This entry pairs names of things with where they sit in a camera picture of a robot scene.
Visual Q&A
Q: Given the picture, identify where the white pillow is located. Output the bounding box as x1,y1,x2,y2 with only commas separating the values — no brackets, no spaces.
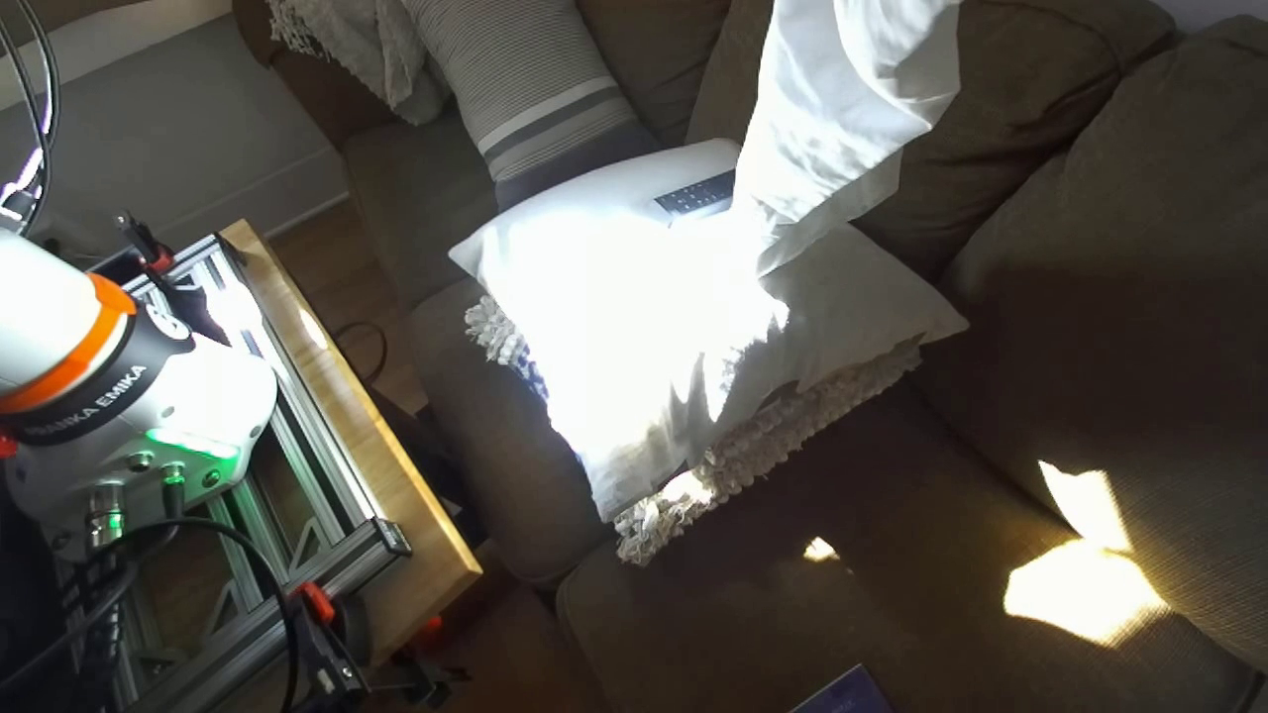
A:
443,135,974,522

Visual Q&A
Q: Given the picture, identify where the lace trimmed blue patterned pillow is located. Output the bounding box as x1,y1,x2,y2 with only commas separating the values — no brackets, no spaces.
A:
458,295,927,570

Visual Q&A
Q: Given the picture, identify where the white cloth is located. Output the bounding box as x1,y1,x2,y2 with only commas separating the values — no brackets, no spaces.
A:
725,0,966,288

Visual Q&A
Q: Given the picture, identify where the black base cable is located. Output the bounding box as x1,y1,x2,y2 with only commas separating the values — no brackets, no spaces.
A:
0,511,310,713

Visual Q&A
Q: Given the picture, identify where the black remote control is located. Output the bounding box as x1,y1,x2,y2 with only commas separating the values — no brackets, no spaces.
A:
649,168,739,222

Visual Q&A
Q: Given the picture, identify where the red clamp handle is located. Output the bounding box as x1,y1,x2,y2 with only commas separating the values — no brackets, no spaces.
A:
293,578,347,633

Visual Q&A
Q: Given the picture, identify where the wooden robot table board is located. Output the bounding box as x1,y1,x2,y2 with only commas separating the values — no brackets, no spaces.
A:
215,213,488,670

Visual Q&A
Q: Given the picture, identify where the brown fabric sofa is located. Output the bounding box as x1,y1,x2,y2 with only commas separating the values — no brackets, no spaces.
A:
229,0,1268,713

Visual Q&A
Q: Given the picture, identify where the aluminium mounting frame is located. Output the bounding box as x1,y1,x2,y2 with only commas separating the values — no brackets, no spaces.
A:
76,232,417,713

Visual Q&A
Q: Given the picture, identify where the dark blue book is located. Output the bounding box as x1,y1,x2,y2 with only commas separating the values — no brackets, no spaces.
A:
788,662,900,713

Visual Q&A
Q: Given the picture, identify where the grey striped pillow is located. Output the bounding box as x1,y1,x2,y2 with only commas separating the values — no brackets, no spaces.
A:
417,0,665,213

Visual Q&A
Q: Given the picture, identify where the cream knitted blanket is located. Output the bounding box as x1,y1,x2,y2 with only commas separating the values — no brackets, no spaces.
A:
261,0,455,131

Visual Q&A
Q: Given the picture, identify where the white cable bundle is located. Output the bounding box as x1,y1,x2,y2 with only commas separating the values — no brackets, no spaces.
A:
0,0,62,239

